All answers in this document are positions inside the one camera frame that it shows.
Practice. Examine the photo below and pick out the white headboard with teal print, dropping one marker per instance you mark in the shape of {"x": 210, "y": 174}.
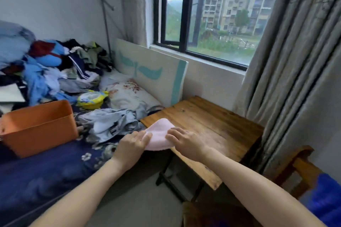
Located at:
{"x": 159, "y": 75}

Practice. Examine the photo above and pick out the beige patterned curtain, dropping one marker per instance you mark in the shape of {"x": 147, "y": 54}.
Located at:
{"x": 133, "y": 8}
{"x": 298, "y": 75}

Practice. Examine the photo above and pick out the black framed window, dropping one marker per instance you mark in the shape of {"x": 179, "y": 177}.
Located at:
{"x": 221, "y": 16}

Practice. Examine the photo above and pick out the blue towel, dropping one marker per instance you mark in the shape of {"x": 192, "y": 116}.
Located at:
{"x": 325, "y": 203}

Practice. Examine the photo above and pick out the grey metal drying rack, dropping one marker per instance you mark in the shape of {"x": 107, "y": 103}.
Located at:
{"x": 105, "y": 22}

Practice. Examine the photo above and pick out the bed with blue floral sheet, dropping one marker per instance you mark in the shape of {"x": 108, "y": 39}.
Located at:
{"x": 40, "y": 179}

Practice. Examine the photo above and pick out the wooden folding table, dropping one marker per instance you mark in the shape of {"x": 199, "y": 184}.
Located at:
{"x": 218, "y": 125}

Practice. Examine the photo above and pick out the blue plush toy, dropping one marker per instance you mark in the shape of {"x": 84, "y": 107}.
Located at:
{"x": 50, "y": 56}

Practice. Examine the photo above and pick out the wooden slat-back chair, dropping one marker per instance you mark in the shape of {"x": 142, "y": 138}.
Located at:
{"x": 303, "y": 168}

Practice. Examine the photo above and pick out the person's right forearm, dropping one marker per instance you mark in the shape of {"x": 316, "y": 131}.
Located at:
{"x": 261, "y": 189}

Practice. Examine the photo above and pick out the yellow cartoon desk fan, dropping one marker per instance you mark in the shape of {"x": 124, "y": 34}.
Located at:
{"x": 92, "y": 100}

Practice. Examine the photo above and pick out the white floral pillow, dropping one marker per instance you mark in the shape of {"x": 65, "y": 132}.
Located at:
{"x": 128, "y": 96}

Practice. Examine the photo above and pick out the light blue duvet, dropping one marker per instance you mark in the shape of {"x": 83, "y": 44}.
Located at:
{"x": 13, "y": 43}

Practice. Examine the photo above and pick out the person's right hand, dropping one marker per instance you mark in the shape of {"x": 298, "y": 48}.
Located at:
{"x": 189, "y": 144}

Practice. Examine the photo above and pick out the person's left forearm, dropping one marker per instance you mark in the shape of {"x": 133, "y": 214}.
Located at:
{"x": 80, "y": 197}

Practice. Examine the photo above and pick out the person's left hand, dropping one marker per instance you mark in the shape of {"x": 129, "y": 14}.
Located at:
{"x": 131, "y": 148}

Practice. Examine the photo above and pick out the cream folded fabric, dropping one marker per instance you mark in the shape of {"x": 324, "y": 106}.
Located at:
{"x": 10, "y": 93}

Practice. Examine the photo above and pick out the orange plastic storage bin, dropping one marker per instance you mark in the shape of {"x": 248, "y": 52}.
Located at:
{"x": 40, "y": 128}

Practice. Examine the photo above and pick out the pile of mixed clothes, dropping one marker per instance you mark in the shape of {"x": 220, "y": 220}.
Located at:
{"x": 66, "y": 77}

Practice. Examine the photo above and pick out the crumpled grey white garment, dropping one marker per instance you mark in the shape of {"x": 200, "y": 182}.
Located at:
{"x": 109, "y": 124}

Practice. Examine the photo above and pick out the pink striped towel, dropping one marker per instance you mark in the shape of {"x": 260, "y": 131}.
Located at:
{"x": 159, "y": 133}

